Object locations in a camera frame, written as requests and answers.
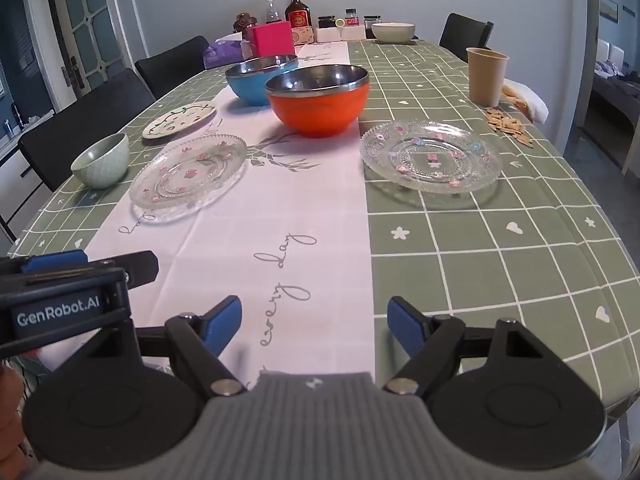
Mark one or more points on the white cabinet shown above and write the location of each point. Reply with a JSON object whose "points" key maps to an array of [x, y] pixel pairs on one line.
{"points": [[15, 170]]}

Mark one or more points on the glass plate pink blue flowers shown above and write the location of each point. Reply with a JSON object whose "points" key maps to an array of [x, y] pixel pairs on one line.
{"points": [[430, 157]]}

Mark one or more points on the black chair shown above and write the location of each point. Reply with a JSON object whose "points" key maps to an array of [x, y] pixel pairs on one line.
{"points": [[75, 115], [170, 62], [465, 30]]}

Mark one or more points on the framed wall picture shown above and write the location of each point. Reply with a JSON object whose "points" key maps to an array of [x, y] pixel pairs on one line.
{"points": [[610, 9]]}

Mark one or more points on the brown figurine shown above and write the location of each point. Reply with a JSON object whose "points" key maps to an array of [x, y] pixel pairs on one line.
{"points": [[245, 22]]}

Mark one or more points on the clear plastic bottle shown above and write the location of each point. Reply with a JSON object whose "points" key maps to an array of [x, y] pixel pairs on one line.
{"points": [[272, 12]]}

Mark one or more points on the black lid jar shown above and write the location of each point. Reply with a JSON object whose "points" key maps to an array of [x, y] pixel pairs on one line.
{"points": [[327, 22]]}

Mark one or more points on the white ceramic bowl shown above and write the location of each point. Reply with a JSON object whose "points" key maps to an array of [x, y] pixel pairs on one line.
{"points": [[392, 34]]}

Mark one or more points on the blue steel-lined bowl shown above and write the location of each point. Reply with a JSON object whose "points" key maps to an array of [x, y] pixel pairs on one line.
{"points": [[245, 90]]}

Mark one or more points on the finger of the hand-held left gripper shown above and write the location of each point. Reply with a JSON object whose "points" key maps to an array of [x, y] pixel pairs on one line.
{"points": [[55, 261], [137, 265]]}

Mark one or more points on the brown liquor bottle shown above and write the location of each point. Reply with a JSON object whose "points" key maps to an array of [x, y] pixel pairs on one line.
{"points": [[298, 12]]}

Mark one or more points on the small green ceramic bowl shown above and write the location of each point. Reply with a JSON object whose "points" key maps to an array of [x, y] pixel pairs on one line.
{"points": [[100, 167]]}

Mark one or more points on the white plastic snack bag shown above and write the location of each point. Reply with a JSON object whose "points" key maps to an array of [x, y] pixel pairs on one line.
{"points": [[535, 105]]}

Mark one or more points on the brown paper cup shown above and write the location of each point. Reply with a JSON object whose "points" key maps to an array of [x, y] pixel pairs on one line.
{"points": [[486, 80]]}

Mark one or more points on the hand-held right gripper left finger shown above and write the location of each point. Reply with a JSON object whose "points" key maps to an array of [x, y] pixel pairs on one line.
{"points": [[225, 322]]}

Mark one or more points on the pink box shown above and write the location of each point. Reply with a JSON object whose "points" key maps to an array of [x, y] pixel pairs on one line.
{"points": [[270, 40]]}

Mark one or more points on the white painted fruit plate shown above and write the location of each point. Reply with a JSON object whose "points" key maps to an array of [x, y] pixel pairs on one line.
{"points": [[177, 120]]}

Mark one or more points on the person's left hand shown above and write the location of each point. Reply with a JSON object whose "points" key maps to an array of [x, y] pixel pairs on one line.
{"points": [[9, 395]]}

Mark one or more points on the red label jar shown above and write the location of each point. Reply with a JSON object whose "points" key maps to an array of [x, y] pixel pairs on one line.
{"points": [[352, 18]]}

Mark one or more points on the dark glass jar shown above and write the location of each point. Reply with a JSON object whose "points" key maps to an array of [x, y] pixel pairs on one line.
{"points": [[372, 21]]}

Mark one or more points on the orange steel-lined bowl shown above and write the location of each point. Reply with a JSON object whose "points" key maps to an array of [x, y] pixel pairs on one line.
{"points": [[320, 110]]}

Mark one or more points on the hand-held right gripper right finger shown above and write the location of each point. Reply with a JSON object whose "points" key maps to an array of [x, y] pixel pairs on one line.
{"points": [[405, 322]]}

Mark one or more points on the beige perforated box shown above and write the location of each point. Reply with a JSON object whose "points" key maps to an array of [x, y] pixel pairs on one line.
{"points": [[303, 36]]}

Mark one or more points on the white glass-panel door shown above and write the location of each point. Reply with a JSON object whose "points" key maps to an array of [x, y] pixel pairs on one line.
{"points": [[95, 10]]}

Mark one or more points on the white storage box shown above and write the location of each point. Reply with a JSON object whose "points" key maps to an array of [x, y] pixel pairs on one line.
{"points": [[345, 34]]}

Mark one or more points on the purple tissue pack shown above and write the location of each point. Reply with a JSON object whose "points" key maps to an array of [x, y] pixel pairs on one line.
{"points": [[225, 52]]}

